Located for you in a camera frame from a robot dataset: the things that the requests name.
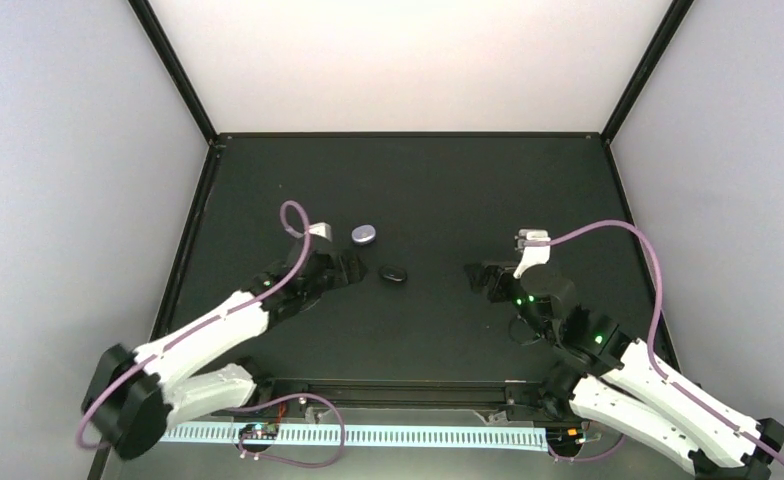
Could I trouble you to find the lavender earbud charging case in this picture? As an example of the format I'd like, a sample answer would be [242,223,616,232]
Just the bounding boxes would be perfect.
[350,224,377,246]

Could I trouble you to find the black earbud charging case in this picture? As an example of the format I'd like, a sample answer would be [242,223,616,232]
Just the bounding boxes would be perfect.
[378,264,408,284]

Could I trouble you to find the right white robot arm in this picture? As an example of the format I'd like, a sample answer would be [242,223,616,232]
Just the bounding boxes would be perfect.
[464,262,784,479]

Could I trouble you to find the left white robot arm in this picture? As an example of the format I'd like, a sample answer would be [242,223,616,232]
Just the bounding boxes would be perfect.
[81,234,368,460]

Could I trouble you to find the right circuit board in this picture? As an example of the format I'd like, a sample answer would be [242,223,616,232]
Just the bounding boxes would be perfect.
[546,428,586,444]

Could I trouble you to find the circuit board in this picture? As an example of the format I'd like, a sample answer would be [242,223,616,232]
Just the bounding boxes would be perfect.
[546,428,586,444]
[238,422,280,443]

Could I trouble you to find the left circuit board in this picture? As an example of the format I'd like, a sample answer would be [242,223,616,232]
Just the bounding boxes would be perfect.
[238,422,280,443]

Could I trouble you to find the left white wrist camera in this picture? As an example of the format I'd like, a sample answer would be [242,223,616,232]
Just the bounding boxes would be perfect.
[307,222,333,242]

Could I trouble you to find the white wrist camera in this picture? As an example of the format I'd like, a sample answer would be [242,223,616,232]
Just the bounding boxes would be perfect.
[307,222,333,242]
[513,229,551,279]

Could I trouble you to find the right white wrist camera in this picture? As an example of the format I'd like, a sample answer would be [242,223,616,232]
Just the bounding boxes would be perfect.
[513,229,551,279]

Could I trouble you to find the black front aluminium rail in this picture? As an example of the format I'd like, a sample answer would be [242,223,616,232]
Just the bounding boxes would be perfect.
[252,378,545,410]

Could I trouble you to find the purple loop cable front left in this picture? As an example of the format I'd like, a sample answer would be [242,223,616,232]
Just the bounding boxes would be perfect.
[229,392,348,470]

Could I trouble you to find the white slotted cable duct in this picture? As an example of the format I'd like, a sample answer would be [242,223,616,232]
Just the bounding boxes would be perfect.
[161,421,548,452]

